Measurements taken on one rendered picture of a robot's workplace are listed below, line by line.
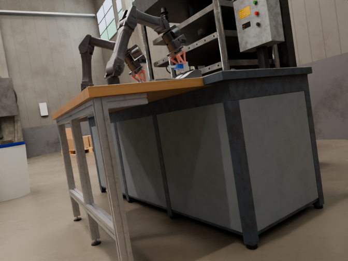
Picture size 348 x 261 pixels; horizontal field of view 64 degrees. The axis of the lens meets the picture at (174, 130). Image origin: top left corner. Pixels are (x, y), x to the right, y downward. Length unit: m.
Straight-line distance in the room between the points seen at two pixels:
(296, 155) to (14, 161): 3.05
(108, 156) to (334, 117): 3.61
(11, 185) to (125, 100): 2.78
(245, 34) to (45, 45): 10.56
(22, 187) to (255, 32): 3.03
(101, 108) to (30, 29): 11.43
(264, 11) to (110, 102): 1.49
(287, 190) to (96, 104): 1.01
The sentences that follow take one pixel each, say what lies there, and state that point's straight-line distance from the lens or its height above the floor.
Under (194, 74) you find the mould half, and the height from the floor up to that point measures 0.90.
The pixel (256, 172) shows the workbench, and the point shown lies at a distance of 1.34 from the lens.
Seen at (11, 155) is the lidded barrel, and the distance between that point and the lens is 3.71.
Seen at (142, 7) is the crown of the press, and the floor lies 1.87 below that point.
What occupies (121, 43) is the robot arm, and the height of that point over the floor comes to 1.04.
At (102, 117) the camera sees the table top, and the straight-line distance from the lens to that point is 1.08.
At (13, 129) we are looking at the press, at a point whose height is 1.07.
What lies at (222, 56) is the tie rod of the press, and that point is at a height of 1.06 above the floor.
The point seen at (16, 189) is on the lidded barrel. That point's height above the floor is 0.10.
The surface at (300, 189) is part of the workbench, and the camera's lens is 1.64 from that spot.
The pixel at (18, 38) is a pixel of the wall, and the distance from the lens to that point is 12.33.
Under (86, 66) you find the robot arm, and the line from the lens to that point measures 1.97.
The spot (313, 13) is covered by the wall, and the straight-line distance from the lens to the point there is 4.51.
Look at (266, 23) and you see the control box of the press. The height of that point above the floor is 1.20.
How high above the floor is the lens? 0.64
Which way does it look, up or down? 3 degrees down
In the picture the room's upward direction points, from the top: 9 degrees counter-clockwise
